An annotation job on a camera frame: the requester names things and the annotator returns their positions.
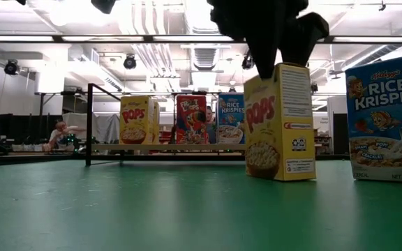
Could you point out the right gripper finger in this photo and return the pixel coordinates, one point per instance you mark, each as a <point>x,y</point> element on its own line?
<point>302,42</point>
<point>264,55</point>

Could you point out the blue Rice Krispies cereal box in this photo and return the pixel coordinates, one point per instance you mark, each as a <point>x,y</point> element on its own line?
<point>386,122</point>
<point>230,118</point>

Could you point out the yellow Corn Pops cereal box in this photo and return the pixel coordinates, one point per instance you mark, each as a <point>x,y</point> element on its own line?
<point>136,120</point>
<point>277,132</point>

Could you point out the red Froot Loops cereal box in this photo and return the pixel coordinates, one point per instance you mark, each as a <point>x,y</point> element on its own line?
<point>191,120</point>

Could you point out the black ceiling spotlight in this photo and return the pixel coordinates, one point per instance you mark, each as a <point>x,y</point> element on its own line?
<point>130,62</point>
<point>11,67</point>
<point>247,62</point>

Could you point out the person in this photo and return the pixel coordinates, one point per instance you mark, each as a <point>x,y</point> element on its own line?
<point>61,134</point>
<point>210,122</point>

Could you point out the light wooden board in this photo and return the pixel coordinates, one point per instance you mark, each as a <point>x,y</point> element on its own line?
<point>152,147</point>

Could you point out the white cloth cover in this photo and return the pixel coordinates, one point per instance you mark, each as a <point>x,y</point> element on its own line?
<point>100,127</point>

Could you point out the green table mat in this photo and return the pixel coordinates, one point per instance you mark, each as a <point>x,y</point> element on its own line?
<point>117,209</point>

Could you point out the black partition panel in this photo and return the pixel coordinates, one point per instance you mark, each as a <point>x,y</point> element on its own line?
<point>12,127</point>

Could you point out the black aluminium table frame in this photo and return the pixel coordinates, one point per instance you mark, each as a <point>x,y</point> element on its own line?
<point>30,159</point>

